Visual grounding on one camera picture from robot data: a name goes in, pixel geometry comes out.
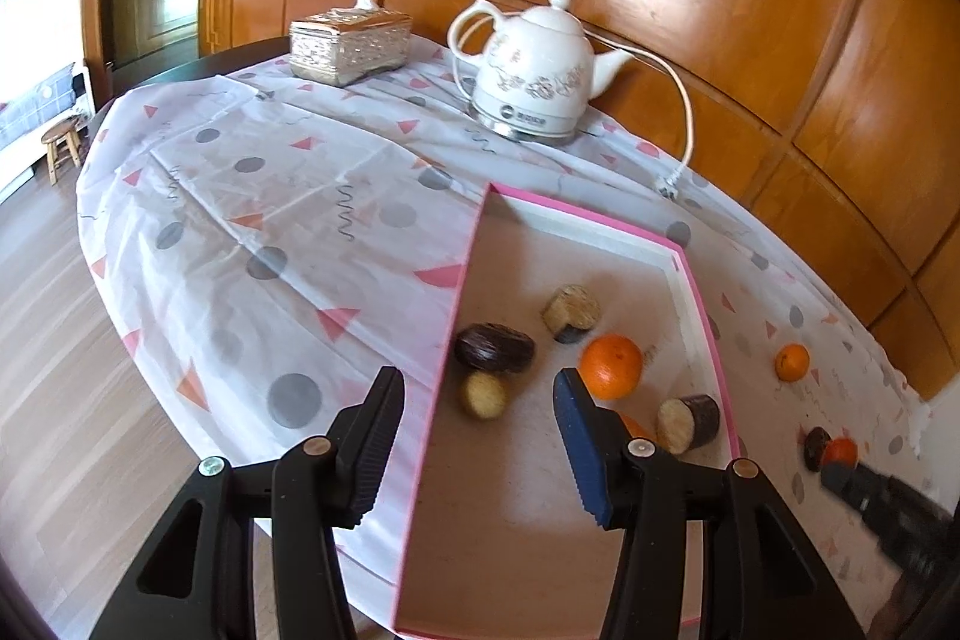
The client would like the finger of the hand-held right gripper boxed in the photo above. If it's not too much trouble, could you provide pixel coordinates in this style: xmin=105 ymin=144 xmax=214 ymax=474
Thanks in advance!
xmin=820 ymin=460 xmax=959 ymax=570

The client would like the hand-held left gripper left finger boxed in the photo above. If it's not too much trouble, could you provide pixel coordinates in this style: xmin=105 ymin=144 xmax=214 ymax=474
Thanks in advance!
xmin=88 ymin=366 xmax=407 ymax=640

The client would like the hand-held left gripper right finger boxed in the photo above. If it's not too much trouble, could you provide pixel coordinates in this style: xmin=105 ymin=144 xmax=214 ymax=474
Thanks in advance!
xmin=553 ymin=368 xmax=863 ymax=640

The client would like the small red tomato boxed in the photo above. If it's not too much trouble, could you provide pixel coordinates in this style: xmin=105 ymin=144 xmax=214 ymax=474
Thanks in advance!
xmin=821 ymin=437 xmax=859 ymax=470

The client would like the pink cardboard box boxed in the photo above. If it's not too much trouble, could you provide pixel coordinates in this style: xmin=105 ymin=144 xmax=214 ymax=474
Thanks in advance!
xmin=390 ymin=182 xmax=740 ymax=640

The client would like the large orange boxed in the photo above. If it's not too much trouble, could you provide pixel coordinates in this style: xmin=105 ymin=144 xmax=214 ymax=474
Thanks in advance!
xmin=579 ymin=334 xmax=644 ymax=400

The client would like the brown bark log piece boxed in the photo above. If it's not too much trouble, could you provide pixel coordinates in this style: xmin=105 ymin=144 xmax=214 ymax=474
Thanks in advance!
xmin=541 ymin=285 xmax=601 ymax=343
xmin=657 ymin=394 xmax=722 ymax=454

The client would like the yellow round fruit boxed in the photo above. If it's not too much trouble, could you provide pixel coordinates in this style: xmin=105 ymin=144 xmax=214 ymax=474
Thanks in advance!
xmin=460 ymin=371 xmax=508 ymax=420

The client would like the dark brown wrinkled fruit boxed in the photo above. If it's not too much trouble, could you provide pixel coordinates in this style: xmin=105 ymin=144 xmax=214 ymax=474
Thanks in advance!
xmin=456 ymin=323 xmax=537 ymax=375
xmin=803 ymin=428 xmax=833 ymax=473

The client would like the small orange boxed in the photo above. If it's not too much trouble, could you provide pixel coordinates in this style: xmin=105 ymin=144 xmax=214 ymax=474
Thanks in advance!
xmin=775 ymin=344 xmax=812 ymax=383

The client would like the white patterned tablecloth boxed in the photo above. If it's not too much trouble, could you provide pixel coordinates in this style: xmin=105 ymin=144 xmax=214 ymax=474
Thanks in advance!
xmin=75 ymin=36 xmax=935 ymax=640

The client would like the grey kettle power base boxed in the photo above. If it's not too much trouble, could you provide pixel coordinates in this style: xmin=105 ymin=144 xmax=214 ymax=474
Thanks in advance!
xmin=471 ymin=104 xmax=584 ymax=145

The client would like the white ceramic electric kettle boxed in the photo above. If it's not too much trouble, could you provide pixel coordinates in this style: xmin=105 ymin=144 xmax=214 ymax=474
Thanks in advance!
xmin=448 ymin=0 xmax=632 ymax=124

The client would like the silver tissue box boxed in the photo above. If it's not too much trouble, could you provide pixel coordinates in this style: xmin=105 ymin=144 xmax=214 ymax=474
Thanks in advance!
xmin=289 ymin=0 xmax=413 ymax=88

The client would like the dark wooden table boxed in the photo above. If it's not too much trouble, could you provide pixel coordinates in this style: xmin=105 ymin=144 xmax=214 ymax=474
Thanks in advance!
xmin=105 ymin=36 xmax=293 ymax=101

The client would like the small wooden stool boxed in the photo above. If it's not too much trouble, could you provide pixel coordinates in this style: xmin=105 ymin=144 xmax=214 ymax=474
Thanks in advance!
xmin=41 ymin=119 xmax=84 ymax=185

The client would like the blue checked sofa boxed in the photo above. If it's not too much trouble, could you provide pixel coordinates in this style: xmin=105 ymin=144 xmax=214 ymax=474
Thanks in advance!
xmin=0 ymin=61 xmax=80 ymax=191

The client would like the white power cord with plug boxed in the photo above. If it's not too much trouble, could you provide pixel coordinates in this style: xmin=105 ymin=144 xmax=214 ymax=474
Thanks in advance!
xmin=581 ymin=26 xmax=695 ymax=197

